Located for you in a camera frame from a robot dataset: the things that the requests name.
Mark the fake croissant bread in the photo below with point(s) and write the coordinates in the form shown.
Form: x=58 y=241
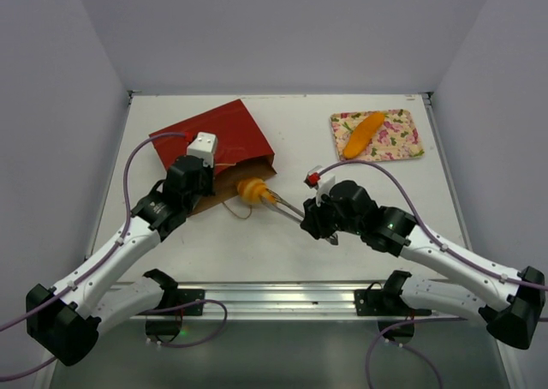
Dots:
x=254 y=191

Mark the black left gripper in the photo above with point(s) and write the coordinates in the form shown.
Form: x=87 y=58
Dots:
x=210 y=173

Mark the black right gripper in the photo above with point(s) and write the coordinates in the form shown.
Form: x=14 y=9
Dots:
x=313 y=221

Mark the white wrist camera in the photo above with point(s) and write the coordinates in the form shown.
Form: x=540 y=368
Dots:
x=321 y=181
x=204 y=146

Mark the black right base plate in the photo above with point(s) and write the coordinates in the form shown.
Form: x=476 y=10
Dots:
x=368 y=301

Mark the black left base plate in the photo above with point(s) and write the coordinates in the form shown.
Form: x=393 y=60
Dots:
x=186 y=297

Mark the red paper bag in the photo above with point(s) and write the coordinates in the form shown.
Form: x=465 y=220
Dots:
x=242 y=150

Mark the aluminium frame rail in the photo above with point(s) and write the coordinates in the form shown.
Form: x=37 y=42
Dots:
x=328 y=301

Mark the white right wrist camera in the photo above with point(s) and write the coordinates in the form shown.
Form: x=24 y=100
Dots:
x=321 y=181

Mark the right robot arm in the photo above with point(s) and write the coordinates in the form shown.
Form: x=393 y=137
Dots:
x=507 y=301

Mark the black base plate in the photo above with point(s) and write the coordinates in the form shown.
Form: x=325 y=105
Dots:
x=368 y=301
x=186 y=297

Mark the floral rectangular tray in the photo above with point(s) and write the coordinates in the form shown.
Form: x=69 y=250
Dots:
x=397 y=139

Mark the fake orange bread loaf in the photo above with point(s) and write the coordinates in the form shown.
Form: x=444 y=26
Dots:
x=362 y=134

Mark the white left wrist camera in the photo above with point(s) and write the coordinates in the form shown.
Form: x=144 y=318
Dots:
x=204 y=146

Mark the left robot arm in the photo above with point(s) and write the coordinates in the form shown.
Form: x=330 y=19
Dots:
x=68 y=318

